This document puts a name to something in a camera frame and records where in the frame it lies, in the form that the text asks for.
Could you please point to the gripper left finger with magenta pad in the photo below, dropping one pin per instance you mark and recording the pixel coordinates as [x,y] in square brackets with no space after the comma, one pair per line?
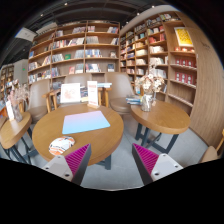
[71,167]

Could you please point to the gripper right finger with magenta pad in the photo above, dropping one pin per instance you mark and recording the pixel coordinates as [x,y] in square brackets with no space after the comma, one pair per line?
[152,166]

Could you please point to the orange and white computer mouse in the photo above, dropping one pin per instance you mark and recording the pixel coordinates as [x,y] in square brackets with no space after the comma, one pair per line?
[60,145]

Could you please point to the pastel gradient mouse pad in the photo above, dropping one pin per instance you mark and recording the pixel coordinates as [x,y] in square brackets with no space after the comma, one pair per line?
[83,122]

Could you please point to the round wooden centre table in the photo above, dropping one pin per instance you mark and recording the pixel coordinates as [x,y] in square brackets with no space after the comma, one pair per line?
[103,141]

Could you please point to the round wooden table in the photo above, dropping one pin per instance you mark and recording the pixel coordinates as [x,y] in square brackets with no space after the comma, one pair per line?
[103,141]
[163,118]
[11,132]

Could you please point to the round wooden right table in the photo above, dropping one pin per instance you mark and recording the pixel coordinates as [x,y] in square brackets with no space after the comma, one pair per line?
[163,118]

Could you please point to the wooden chair at right edge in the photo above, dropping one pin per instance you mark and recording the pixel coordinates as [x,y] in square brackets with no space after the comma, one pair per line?
[213,153]

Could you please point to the stack of books on table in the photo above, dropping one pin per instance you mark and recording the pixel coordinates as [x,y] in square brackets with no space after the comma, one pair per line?
[134,100]

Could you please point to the beige padded chair left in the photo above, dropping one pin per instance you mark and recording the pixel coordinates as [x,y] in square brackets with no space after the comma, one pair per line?
[37,106]

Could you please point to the beige padded chair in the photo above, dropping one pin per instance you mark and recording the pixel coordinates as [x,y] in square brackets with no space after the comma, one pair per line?
[121,89]
[81,78]
[37,106]

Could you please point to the round wooden left table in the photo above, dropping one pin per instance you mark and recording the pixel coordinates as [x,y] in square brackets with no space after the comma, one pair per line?
[11,132]

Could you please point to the white framed picture card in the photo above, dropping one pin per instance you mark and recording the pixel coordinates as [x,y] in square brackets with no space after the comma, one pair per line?
[70,93]

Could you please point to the glass vase with dried flowers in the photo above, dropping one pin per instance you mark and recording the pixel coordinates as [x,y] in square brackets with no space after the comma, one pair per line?
[149,84]

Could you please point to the white sign in wooden stand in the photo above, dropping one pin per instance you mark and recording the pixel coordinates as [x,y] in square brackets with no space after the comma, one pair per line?
[92,93]

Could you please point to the beige padded chair right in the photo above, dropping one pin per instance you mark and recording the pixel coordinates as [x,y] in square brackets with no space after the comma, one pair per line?
[121,89]

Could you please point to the white card on left table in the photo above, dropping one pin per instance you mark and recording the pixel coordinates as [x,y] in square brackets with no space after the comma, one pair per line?
[9,110]

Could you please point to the beige padded chair middle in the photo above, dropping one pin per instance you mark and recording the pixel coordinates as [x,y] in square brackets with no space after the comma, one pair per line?
[81,78]

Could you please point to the left vase with dried flowers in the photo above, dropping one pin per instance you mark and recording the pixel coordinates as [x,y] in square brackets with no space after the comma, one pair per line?
[18,95]

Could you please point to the wooden bookshelf far left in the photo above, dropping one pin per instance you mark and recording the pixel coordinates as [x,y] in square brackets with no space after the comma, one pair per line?
[6,80]

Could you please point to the large wooden bookshelf centre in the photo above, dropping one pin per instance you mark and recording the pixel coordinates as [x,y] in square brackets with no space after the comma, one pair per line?
[90,46]

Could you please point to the large wooden bookshelf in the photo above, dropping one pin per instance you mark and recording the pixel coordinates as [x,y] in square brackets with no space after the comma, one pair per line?
[151,39]
[90,46]

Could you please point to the large wooden bookshelf right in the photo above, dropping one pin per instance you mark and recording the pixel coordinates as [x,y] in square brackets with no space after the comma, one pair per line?
[151,39]

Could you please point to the yellow poster on shelf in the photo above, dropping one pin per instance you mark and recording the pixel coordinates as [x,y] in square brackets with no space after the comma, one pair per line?
[183,37]

